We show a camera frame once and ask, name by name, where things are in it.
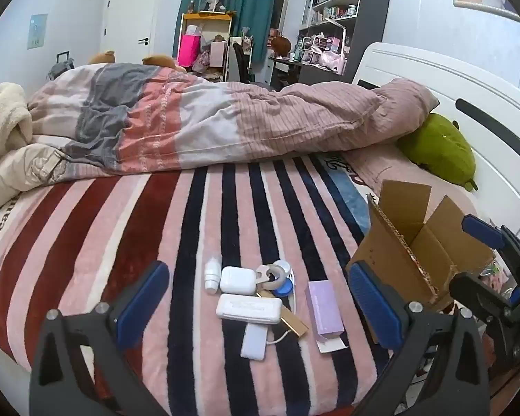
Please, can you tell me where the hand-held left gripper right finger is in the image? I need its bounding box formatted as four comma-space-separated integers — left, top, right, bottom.
348, 261, 490, 416

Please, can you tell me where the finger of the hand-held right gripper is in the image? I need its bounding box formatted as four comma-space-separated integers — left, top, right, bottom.
450, 271, 520, 370
461, 214, 520, 308

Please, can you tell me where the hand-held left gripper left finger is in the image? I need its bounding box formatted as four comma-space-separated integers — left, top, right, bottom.
29, 261, 171, 416

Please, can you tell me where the brown cardboard box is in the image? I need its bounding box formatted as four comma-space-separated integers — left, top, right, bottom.
346, 179, 497, 315

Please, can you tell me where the white tape dispenser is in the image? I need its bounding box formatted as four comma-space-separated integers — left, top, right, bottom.
255, 260, 292, 289

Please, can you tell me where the purple carton box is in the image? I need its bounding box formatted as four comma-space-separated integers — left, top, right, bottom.
306, 280, 348, 353

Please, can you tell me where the striped plush blanket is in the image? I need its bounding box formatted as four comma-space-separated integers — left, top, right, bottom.
0, 156, 395, 408

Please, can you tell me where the small white bottle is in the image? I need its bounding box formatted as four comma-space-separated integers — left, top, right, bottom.
204, 252, 223, 295

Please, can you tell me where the blue round lid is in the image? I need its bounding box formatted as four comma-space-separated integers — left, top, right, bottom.
272, 275, 296, 299

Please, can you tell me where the green plush toy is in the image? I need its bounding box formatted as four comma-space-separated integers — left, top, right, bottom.
396, 113, 478, 192

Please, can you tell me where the white bed headboard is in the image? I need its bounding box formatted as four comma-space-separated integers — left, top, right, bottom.
352, 42, 520, 243

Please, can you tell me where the white earbuds case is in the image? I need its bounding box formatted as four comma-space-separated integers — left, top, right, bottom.
219, 266, 257, 294

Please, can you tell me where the white glasses case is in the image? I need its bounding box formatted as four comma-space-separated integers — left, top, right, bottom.
216, 294, 283, 325

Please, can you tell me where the white power bank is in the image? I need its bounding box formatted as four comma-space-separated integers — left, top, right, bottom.
241, 325, 269, 359

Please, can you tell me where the pink pillow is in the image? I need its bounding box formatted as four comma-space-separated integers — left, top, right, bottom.
341, 146, 477, 226

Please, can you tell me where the beige quilt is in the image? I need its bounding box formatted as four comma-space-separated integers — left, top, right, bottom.
0, 143, 68, 215

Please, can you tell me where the pink grey patchwork duvet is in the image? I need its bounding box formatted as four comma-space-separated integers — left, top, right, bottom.
27, 63, 440, 177

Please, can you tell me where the cream fleece blanket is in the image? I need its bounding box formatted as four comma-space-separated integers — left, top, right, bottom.
0, 83, 33, 180

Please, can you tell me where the dark desk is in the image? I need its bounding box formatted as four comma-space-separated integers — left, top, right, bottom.
269, 56, 352, 89

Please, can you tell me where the grey bookshelf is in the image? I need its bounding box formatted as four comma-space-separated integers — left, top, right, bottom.
297, 0, 393, 83

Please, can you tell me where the grey suitcase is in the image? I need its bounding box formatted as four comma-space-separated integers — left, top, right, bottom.
47, 52, 76, 81

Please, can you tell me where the bright pink bag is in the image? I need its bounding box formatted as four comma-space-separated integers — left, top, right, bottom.
177, 34, 201, 68

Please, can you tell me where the black chair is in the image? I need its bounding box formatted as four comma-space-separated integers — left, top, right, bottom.
227, 43, 254, 83

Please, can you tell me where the round brown plush toy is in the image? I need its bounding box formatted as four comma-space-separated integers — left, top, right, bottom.
269, 29, 292, 57

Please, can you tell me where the white door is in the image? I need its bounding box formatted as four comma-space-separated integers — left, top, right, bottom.
101, 0, 161, 63

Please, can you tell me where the yellow shelf unit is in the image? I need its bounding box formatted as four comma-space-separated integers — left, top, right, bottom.
180, 12, 235, 81

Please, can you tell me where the white cable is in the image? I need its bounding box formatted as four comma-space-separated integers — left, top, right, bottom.
265, 269, 300, 346

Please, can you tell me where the pale blue wall poster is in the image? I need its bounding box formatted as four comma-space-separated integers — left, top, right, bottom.
27, 13, 48, 50

